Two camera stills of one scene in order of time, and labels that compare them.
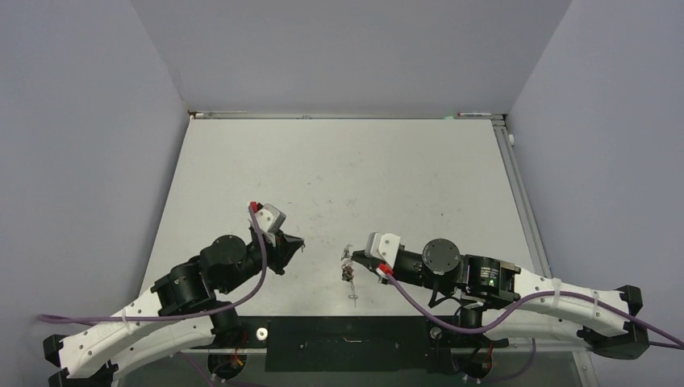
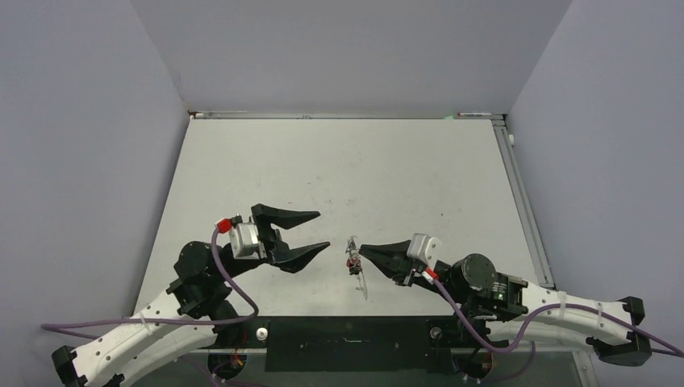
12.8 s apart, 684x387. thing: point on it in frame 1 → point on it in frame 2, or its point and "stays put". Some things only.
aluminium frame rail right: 522,197 stays put
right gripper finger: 370,264 → 394,270
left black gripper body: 269,243 stays put
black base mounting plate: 344,343 stays put
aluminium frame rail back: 343,115 stays put
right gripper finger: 359,255 → 398,249
